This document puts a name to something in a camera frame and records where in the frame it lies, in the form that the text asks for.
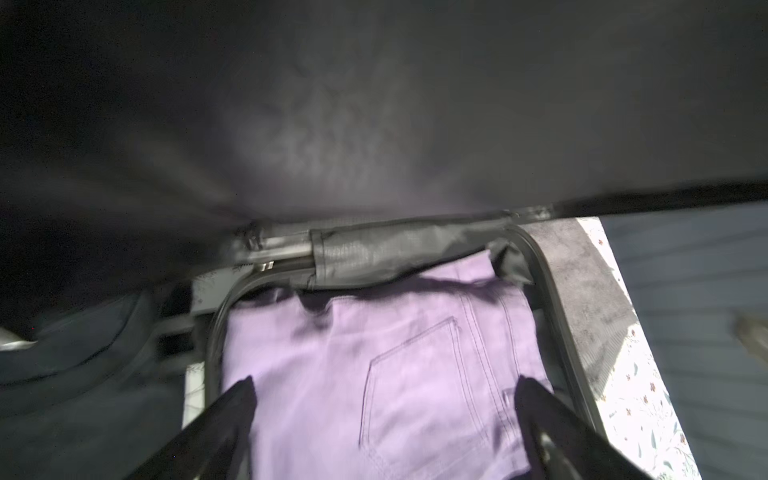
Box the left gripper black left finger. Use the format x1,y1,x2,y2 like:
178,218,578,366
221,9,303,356
128,377,257,480

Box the grey folded towel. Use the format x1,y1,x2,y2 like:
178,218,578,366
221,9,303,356
523,217,637,400

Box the black t-shirt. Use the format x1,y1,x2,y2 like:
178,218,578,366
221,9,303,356
1,285,192,479

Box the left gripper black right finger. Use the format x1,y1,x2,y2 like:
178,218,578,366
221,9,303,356
514,376,648,480

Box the purple jeans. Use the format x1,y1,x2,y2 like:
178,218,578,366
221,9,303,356
222,251,547,479

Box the white hard-shell suitcase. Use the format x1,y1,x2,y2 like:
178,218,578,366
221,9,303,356
1,1,767,443

